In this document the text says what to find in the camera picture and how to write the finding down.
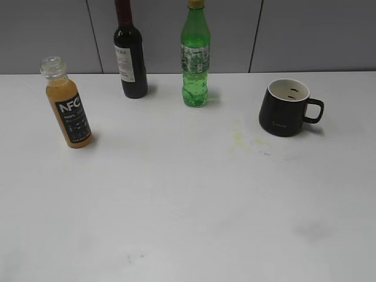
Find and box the dark red wine bottle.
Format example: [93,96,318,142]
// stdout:
[113,1,148,99]

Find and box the black mug white interior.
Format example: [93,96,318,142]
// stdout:
[258,78,324,137]

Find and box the green plastic soda bottle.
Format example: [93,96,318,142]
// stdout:
[180,1,211,108]

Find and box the NFC orange juice bottle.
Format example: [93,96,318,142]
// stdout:
[40,56,92,149]

